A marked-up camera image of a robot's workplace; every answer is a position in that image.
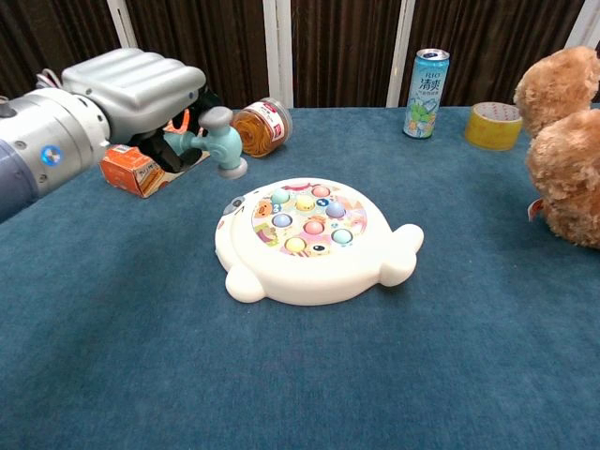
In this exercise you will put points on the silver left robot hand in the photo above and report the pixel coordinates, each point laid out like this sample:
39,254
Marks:
136,89

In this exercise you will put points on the light blue toy hammer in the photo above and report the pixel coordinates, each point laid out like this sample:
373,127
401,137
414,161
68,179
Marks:
225,145

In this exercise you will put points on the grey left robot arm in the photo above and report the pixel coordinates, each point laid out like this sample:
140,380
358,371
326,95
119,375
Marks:
47,140

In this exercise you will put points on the white whack-a-mole toy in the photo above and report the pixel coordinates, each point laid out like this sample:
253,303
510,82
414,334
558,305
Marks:
319,281

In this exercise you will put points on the orange snack box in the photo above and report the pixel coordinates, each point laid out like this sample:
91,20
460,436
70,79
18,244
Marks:
122,171

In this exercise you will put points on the clear jar of rubber bands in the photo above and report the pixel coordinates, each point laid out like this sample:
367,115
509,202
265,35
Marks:
262,133

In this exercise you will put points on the dark brown pleated curtain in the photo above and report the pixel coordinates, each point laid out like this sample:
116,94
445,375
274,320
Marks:
342,47

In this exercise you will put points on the light blue drink can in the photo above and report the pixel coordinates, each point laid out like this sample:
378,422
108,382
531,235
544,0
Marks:
424,94

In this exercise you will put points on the blue felt table cover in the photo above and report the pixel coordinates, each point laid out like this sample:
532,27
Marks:
300,375

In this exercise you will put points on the yellow packing tape roll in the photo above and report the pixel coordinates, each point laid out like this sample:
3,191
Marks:
492,136

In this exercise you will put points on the brown teddy bear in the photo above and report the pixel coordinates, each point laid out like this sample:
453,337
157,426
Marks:
562,154

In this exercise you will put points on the white frame post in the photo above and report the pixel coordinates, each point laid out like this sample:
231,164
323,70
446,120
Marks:
400,51
586,23
278,51
123,23

